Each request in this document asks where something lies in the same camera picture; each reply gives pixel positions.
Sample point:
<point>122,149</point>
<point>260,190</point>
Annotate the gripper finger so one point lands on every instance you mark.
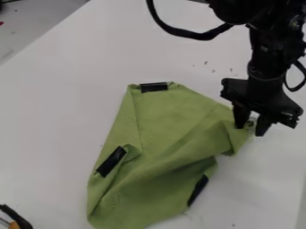
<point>263,125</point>
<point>241,117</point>

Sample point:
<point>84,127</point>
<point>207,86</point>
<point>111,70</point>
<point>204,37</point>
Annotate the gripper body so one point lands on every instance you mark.
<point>261,94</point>

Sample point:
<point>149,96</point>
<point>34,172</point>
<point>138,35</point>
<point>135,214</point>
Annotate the green cloth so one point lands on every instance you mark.
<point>159,155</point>

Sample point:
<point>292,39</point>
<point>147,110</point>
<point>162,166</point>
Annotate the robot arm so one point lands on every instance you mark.
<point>271,38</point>

